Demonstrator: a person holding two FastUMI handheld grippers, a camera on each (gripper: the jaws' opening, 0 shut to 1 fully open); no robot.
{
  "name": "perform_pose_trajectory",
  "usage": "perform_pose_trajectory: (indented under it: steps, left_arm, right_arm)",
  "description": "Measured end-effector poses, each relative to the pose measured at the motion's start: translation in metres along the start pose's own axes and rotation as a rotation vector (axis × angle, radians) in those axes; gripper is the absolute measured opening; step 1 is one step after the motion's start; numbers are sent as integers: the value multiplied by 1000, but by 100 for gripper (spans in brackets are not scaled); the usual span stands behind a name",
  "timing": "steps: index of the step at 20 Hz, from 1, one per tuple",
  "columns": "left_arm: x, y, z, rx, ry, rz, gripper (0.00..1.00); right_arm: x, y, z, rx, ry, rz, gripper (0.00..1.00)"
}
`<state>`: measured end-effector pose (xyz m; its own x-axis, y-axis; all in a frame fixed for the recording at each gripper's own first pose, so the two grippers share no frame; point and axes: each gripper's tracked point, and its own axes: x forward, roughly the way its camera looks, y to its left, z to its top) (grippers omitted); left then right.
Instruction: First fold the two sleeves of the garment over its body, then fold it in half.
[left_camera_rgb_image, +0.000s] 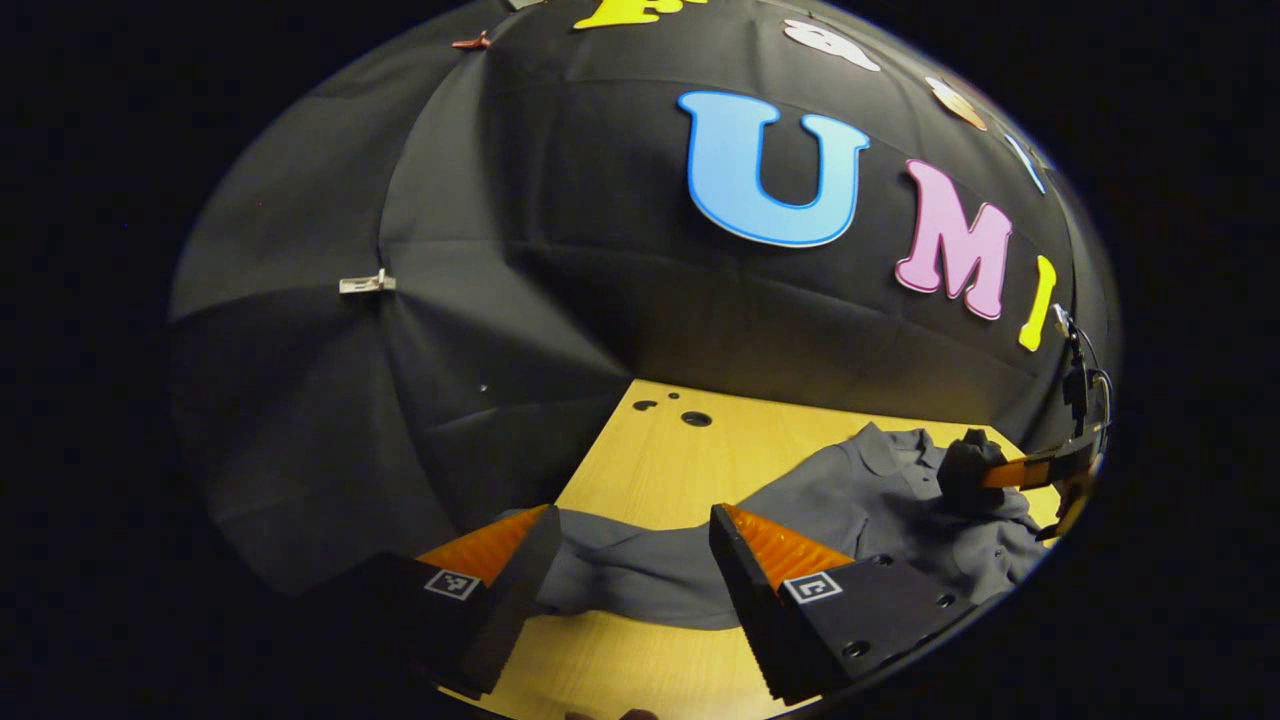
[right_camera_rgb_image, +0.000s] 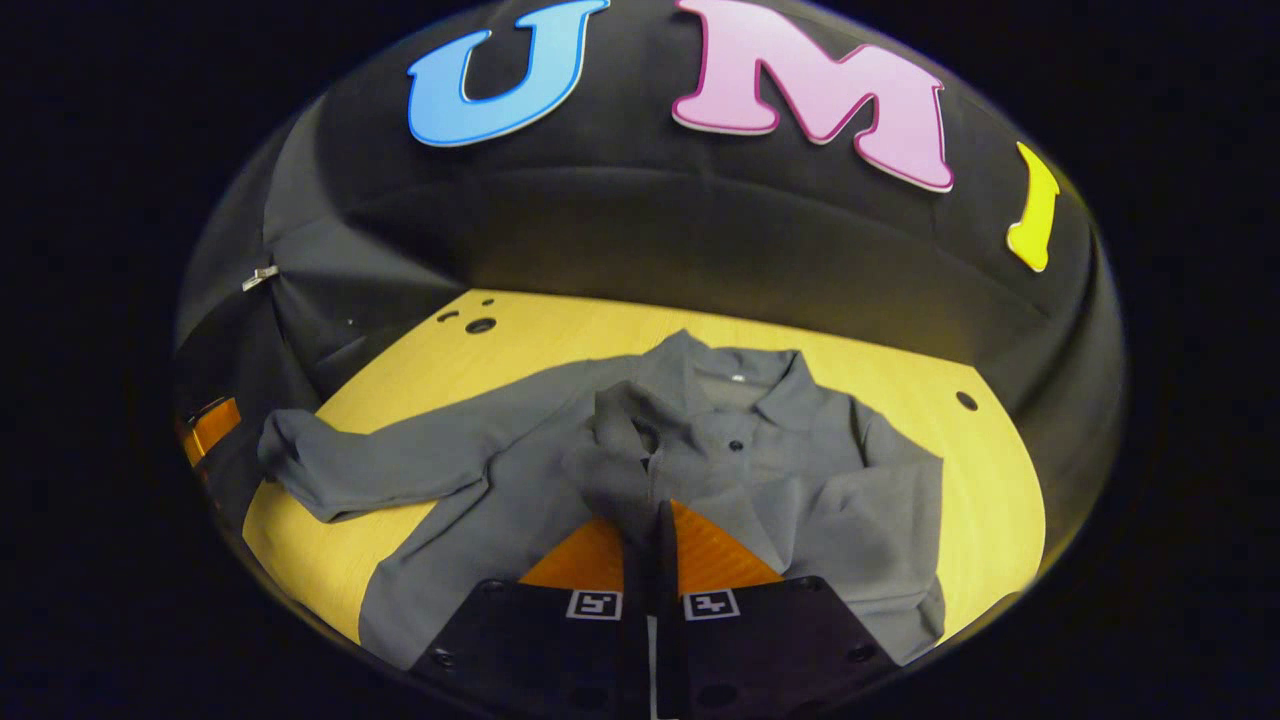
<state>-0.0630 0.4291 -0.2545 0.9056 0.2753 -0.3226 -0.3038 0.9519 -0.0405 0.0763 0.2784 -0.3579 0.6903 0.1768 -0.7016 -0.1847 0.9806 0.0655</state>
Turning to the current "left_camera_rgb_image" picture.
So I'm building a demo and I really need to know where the black backdrop cloth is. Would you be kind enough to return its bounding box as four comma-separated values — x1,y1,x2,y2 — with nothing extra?
170,0,1121,601

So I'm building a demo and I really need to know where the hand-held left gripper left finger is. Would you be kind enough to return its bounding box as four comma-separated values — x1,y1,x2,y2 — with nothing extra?
330,503,564,701

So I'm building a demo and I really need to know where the gray collared shirt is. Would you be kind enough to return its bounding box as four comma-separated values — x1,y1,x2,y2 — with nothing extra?
535,422,1051,631

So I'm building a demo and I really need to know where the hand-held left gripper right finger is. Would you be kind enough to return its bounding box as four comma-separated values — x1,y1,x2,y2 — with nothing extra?
708,503,977,706

